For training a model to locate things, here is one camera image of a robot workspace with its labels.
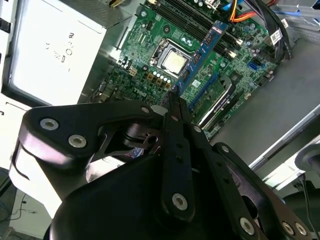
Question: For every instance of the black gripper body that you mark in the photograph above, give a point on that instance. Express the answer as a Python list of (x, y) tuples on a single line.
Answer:
[(112, 205)]

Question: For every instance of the RAM stick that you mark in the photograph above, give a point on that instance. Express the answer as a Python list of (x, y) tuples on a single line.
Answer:
[(200, 57)]

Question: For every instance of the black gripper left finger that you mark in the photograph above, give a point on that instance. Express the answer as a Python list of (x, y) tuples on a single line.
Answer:
[(105, 115)]

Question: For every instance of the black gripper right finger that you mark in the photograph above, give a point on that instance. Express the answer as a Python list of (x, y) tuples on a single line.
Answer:
[(225, 162)]

